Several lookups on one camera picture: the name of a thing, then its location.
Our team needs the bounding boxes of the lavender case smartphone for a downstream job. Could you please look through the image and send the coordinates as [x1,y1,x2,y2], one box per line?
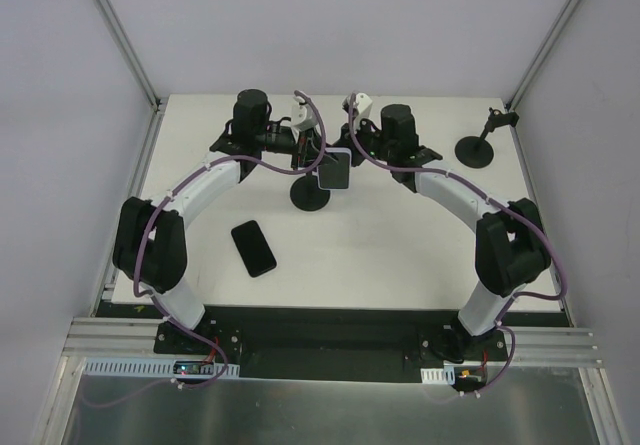
[316,147,352,191]

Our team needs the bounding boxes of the black phone stand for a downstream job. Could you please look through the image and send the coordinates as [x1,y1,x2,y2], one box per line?
[289,165,331,212]
[454,108,520,169]

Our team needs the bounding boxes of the black smartphone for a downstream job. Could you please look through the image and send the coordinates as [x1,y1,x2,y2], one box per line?
[231,220,277,278]

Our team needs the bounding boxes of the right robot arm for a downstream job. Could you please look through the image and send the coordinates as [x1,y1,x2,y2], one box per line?
[341,94,551,360]

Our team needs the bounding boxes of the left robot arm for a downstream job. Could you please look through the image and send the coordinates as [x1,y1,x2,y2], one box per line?
[112,89,327,354]

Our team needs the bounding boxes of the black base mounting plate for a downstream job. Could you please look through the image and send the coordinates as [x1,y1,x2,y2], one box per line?
[153,306,511,383]

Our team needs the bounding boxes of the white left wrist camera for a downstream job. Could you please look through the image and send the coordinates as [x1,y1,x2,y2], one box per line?
[290,97,318,138]

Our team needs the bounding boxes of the left aluminium frame post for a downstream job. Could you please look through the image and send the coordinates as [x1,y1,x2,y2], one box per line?
[77,0,169,114]

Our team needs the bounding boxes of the aluminium frame post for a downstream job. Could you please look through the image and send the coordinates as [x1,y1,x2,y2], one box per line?
[502,0,609,114]
[77,0,169,114]

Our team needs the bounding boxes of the right white cable duct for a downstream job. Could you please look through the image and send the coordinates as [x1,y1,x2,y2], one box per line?
[421,366,489,386]

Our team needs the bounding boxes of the white cable duct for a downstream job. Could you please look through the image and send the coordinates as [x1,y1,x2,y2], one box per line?
[84,358,240,380]
[421,366,489,386]

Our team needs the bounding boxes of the right aluminium frame post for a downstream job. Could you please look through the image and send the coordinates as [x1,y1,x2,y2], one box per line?
[502,0,609,114]

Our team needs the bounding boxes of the left white cable duct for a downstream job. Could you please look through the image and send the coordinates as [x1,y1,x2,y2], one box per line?
[84,358,240,380]

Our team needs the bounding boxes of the aluminium front rail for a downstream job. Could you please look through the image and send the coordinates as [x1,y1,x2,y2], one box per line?
[63,318,604,368]

